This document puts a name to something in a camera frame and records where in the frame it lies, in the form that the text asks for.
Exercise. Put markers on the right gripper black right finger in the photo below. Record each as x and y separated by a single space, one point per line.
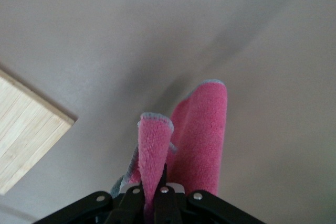
168 205

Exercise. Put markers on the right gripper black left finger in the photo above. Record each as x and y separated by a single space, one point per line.
126 205

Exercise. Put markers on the pink and grey cloth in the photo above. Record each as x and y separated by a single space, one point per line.
199 134

